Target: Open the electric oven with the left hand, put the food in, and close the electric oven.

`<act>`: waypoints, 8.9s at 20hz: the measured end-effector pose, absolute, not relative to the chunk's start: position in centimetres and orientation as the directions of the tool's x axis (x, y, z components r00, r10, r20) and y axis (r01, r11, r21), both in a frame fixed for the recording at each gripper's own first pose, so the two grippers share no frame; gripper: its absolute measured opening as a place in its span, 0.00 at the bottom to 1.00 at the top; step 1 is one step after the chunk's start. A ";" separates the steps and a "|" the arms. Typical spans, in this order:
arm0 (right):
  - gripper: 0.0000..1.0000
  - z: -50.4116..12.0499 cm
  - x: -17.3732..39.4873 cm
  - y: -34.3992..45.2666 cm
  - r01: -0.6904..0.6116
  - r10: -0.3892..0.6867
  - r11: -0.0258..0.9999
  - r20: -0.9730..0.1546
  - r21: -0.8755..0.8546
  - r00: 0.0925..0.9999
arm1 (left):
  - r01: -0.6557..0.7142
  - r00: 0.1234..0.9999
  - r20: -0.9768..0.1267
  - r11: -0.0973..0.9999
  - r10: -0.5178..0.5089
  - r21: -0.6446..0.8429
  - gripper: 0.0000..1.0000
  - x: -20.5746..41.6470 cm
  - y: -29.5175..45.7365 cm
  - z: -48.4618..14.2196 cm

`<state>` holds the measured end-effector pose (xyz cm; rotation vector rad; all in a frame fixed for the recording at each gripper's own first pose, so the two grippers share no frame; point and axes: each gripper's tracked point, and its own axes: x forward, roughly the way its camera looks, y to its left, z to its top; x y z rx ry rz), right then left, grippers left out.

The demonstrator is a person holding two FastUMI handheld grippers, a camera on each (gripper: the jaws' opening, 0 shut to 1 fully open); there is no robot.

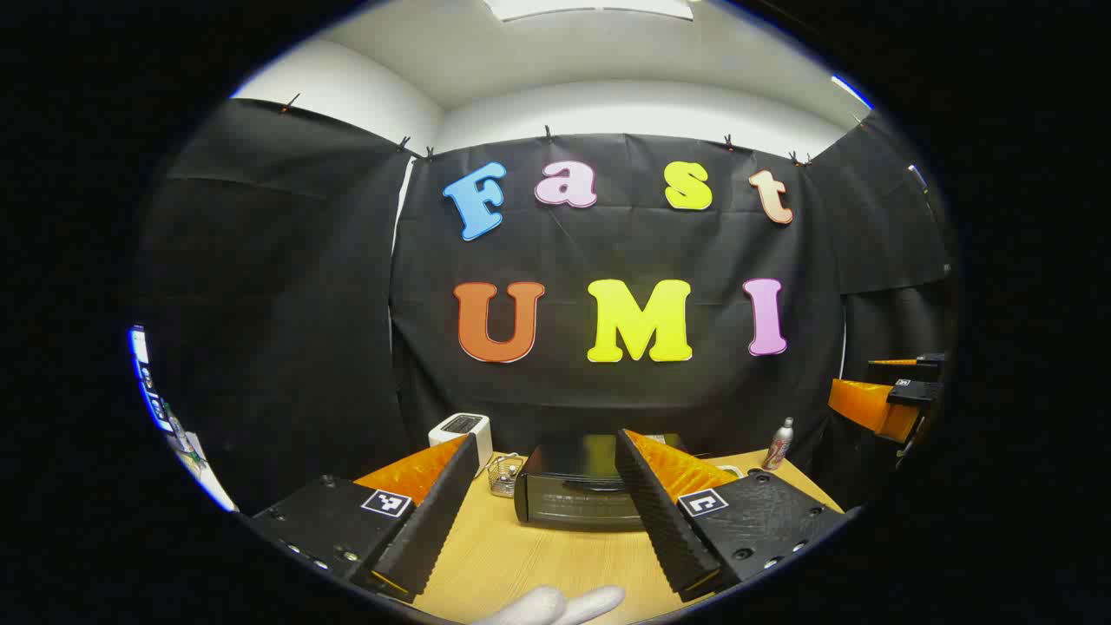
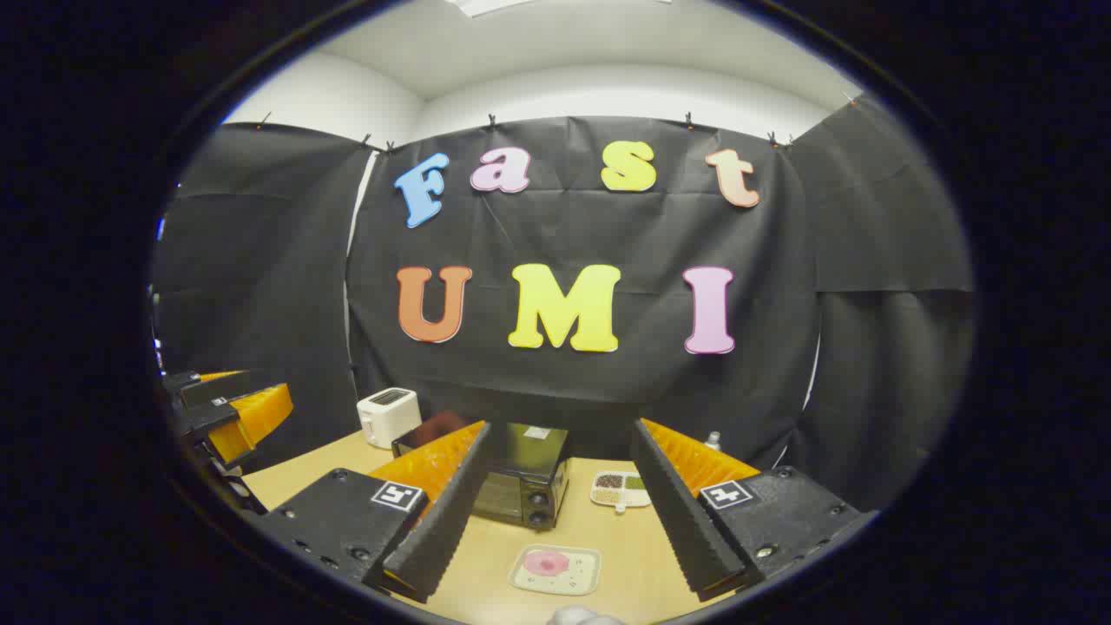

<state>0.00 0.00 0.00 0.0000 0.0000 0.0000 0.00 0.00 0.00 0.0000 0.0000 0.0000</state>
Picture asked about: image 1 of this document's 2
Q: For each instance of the black backdrop cloth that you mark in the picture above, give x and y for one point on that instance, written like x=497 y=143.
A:
x=286 y=304

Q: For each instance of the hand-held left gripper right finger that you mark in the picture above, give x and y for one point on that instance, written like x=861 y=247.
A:
x=660 y=521

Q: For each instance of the white toaster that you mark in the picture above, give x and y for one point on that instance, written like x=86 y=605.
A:
x=460 y=434

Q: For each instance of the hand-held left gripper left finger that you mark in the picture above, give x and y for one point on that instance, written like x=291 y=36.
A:
x=438 y=512

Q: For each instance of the silver spray can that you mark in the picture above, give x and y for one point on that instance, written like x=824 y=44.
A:
x=779 y=447

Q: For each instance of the white divided dish with grains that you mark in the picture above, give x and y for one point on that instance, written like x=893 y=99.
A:
x=729 y=470

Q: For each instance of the white printed sheet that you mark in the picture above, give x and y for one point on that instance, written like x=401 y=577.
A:
x=204 y=473

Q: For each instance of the black electric oven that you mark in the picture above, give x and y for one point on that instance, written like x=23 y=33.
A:
x=564 y=495

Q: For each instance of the ceiling light panel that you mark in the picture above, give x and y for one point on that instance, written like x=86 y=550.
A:
x=590 y=7

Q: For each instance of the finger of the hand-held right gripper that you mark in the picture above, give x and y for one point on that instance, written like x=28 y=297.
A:
x=868 y=404
x=911 y=368

